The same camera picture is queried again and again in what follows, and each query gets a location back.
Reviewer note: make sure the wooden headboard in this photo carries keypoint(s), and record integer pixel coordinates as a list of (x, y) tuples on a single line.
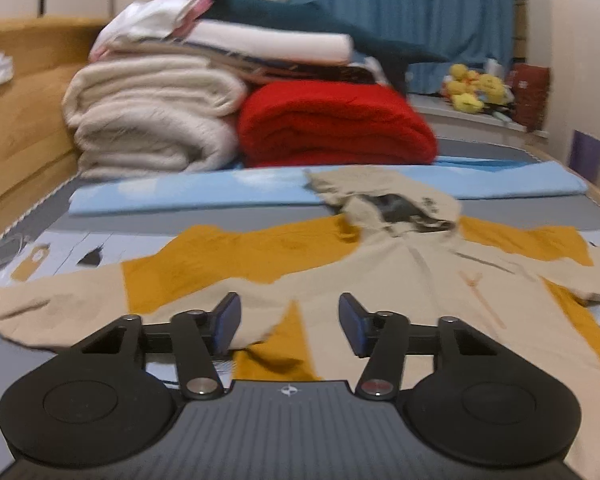
[(36, 150)]

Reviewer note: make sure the dark teal shark plush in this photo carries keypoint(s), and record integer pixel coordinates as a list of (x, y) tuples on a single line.
[(394, 56)]

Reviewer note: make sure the white pink folded cloth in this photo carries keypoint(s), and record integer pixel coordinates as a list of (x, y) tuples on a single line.
[(153, 19)]

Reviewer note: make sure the light blue folded sheet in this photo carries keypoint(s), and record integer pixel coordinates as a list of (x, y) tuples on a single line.
[(461, 177)]

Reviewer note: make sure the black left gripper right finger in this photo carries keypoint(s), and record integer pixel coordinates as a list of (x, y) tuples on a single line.
[(384, 339)]

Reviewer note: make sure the dark patterned folded cloth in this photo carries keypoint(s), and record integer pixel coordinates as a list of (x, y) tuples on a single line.
[(260, 71)]

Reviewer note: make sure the white folded pillow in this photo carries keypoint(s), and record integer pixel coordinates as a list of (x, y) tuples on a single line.
[(322, 48)]

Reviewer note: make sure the red folded blanket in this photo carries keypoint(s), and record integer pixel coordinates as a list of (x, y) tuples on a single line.
[(308, 123)]

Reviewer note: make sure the cream folded blanket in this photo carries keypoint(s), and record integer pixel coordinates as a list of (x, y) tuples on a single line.
[(141, 115)]

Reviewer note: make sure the blue curtain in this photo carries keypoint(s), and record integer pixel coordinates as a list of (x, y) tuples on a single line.
[(465, 31)]

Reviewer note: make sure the beige and mustard hooded jacket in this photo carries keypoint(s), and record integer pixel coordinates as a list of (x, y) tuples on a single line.
[(380, 279)]

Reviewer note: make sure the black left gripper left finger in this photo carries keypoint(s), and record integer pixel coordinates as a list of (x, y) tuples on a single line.
[(194, 338)]

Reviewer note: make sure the yellow plush toys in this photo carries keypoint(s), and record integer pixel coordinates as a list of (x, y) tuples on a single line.
[(471, 92)]

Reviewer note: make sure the grey printed bed sheet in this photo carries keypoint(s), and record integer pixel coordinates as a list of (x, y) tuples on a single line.
[(80, 239)]

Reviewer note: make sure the purple box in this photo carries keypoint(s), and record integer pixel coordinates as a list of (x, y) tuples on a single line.
[(584, 157)]

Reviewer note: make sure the dark red plush cushion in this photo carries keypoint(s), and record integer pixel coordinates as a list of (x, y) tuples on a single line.
[(530, 86)]

